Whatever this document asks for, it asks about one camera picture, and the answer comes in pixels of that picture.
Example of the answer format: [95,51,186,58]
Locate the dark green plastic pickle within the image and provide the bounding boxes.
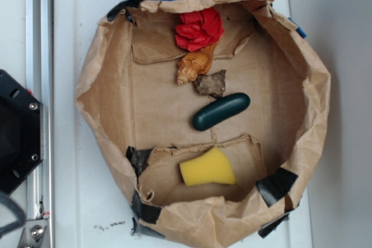
[192,92,251,131]

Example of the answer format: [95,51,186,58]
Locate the brown paper bag bin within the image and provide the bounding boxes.
[76,0,331,247]

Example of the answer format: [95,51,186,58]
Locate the brown grey rock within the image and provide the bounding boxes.
[194,70,226,99]

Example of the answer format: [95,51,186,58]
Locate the orange conch seashell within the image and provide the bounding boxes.
[176,43,217,85]

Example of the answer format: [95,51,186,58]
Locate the yellow foam sponge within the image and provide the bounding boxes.
[179,146,237,186]

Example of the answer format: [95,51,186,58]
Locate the red crumpled paper ball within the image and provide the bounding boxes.
[175,8,224,52]

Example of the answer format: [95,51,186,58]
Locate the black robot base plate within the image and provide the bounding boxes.
[1,70,42,195]

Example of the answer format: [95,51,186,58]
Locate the aluminium extrusion rail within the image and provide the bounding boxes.
[26,0,55,247]

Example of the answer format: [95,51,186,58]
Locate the metal corner bracket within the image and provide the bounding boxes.
[17,219,48,248]

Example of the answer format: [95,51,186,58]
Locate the grey braided cable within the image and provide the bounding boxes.
[0,190,26,236]

